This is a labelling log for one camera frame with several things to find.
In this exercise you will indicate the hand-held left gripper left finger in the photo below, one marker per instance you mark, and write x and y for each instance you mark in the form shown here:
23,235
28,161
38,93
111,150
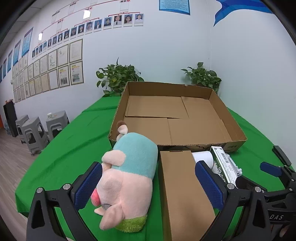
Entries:
89,185

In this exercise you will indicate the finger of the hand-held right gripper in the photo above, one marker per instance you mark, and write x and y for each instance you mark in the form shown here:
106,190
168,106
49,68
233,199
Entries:
270,169

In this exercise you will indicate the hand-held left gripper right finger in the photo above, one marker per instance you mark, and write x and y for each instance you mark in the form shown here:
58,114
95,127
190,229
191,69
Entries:
209,185

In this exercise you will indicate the white and green carton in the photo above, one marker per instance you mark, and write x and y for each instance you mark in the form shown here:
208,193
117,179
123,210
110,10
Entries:
223,164

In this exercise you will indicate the brown cardboard box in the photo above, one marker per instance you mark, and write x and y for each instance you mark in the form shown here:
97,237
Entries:
182,190

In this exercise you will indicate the white hair dryer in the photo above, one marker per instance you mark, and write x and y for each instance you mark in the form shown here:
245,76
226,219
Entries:
203,157

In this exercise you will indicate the pink pig plush toy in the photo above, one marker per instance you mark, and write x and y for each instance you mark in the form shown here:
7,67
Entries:
129,171

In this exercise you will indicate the large cardboard tray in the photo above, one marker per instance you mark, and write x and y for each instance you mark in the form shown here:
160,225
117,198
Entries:
175,122

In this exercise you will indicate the black tablecloth clip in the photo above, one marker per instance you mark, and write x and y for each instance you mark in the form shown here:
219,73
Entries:
281,154

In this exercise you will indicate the white folding phone stand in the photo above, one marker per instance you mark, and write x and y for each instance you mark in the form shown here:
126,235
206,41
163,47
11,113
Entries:
234,165

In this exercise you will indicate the green tablecloth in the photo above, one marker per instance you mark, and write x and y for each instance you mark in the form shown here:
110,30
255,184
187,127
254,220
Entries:
69,150

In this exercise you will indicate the grey plastic stool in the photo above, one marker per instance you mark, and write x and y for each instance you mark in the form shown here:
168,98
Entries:
34,136
56,124
22,121

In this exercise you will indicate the white paper cup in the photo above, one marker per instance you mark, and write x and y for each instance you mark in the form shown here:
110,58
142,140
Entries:
49,115

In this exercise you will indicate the black cabinet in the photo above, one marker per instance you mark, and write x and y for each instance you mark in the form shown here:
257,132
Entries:
10,120

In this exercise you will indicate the small potted green plant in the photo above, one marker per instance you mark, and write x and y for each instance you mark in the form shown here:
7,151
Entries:
203,76

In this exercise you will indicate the bushy potted green plant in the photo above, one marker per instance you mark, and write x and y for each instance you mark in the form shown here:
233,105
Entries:
118,77

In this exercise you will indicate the row of portrait photos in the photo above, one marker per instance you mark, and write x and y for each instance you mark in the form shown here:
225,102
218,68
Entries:
87,27

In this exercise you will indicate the blue bordered notice poster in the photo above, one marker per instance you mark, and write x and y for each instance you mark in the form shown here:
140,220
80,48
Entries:
174,5

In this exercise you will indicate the wall of framed certificates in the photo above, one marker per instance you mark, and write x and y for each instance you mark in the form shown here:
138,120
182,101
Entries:
46,71

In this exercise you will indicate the blue wall poster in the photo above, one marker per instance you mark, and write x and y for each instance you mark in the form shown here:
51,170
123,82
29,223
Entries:
4,68
27,41
9,61
16,52

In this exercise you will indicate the blue wave wall decal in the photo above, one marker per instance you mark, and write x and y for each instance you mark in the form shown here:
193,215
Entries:
231,10

